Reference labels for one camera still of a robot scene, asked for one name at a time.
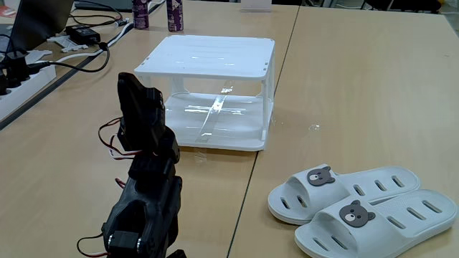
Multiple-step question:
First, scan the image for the white bear slipper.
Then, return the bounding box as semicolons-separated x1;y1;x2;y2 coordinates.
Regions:
294;189;458;258
268;163;422;226

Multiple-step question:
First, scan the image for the white two-tier plastic box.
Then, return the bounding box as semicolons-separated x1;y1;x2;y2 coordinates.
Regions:
134;34;276;152

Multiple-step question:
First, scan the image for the black power adapter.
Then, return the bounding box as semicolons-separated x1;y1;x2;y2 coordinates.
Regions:
65;24;102;46

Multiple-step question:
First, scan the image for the purple drink can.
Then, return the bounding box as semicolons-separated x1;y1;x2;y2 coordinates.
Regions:
131;0;150;30
166;0;184;33

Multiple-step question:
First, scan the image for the white plastic part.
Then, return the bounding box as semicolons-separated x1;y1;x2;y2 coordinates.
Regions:
46;34;89;54
24;49;53;66

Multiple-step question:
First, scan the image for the black flat device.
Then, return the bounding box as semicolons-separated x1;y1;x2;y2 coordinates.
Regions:
74;0;134;13

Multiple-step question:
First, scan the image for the white power strip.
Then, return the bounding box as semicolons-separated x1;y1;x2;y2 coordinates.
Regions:
0;64;57;123

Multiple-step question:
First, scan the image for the black laptop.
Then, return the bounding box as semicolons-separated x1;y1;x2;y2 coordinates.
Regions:
10;0;75;52

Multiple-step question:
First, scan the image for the black power plug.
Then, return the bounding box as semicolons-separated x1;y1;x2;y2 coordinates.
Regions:
4;49;32;84
0;67;11;96

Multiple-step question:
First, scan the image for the white card stand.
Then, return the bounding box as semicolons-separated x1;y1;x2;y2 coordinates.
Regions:
240;0;273;13

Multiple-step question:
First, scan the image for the black chair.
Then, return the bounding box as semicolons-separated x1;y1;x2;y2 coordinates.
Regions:
361;0;443;14

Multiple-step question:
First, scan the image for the thick black power cable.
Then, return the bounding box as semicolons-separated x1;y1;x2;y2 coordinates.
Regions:
34;42;110;74

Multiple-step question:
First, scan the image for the white cable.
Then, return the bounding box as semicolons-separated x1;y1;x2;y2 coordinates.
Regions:
46;21;136;64

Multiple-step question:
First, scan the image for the thin black looped cable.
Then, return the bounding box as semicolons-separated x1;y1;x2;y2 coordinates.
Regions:
69;0;125;29

